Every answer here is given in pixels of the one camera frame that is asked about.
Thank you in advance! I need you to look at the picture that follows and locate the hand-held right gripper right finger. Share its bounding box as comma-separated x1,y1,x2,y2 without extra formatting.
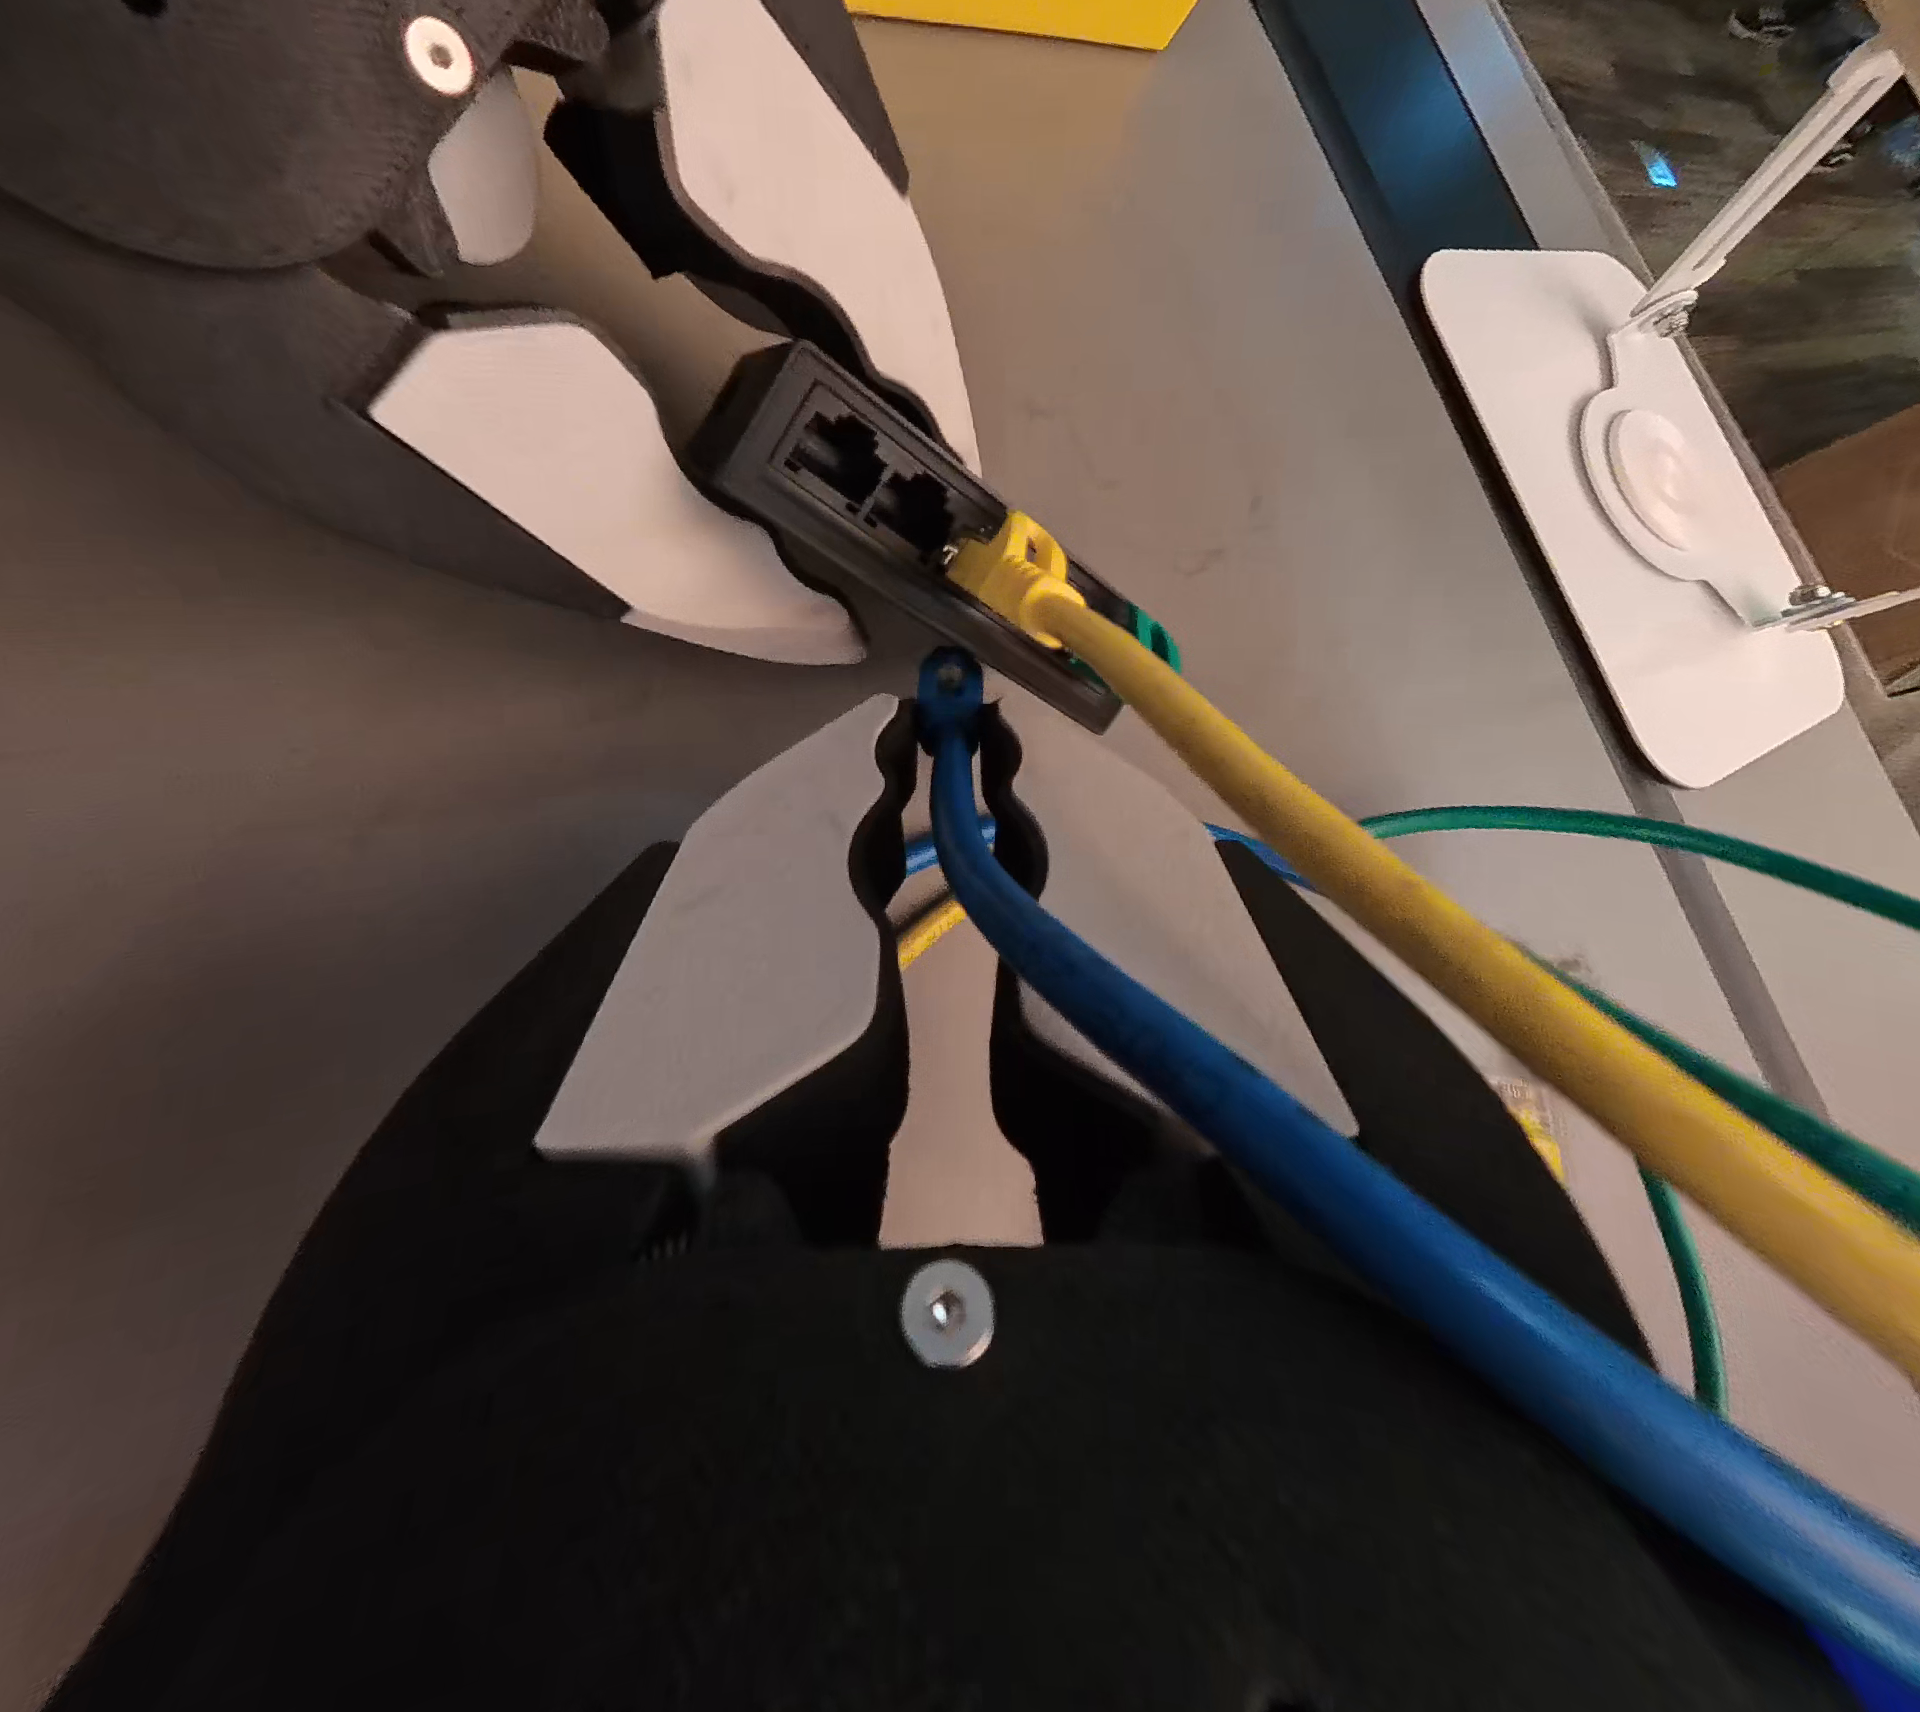
981,706,1362,1245

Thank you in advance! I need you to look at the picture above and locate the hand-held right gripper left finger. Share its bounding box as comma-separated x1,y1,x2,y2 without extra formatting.
531,695,920,1249

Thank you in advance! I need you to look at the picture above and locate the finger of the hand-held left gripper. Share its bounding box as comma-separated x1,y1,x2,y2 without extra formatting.
361,305,874,671
541,0,985,483

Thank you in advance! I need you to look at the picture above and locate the yellow ethernet cable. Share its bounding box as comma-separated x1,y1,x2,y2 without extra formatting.
896,508,1920,1387

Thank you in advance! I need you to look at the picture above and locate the black ethernet switch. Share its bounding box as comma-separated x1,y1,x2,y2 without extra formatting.
689,339,1159,740

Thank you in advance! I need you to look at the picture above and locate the green ethernet cable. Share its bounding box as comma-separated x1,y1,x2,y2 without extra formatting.
1116,603,1920,1421

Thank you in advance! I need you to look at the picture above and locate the blue ethernet cable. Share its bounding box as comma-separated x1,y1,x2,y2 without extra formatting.
901,650,1920,1701

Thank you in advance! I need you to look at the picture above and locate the white stand base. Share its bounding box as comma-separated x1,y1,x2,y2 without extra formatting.
1416,247,1848,789

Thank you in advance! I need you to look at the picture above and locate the clear poster holder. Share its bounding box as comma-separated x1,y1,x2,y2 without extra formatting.
1629,34,1920,636

